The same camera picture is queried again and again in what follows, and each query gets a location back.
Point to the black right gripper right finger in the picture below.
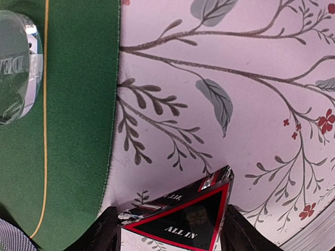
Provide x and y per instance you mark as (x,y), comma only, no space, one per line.
(238,234)

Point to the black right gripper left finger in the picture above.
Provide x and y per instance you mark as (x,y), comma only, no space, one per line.
(103,235)

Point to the red black triangle token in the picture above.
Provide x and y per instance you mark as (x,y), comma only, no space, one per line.
(190,218)

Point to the blue patterned dealt card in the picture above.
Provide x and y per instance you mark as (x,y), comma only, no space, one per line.
(13,239)

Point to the clear green dealer button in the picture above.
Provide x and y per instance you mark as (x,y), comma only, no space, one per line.
(21,65)

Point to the round green poker mat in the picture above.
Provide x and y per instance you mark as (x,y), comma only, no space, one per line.
(54,160)

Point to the floral white tablecloth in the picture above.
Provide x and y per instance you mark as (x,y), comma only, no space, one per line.
(249,84)

